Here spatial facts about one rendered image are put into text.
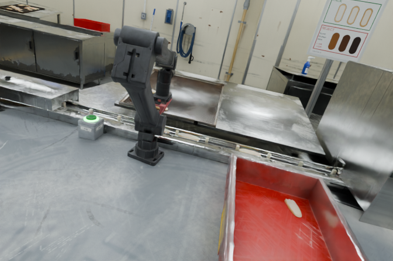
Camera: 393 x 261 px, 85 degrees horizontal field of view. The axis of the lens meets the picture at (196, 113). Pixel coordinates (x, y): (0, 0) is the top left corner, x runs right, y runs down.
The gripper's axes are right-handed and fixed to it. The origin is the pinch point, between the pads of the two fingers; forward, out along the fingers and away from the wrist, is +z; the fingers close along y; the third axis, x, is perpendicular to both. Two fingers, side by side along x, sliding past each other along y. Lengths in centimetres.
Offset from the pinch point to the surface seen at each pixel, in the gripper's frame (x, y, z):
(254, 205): -43, -28, 11
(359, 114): -80, 4, -19
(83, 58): 181, 206, 39
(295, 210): -57, -27, 10
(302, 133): -71, 23, 2
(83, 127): 24.9, -16.8, 6.1
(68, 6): 328, 369, -19
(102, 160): 11.2, -26.5, 11.0
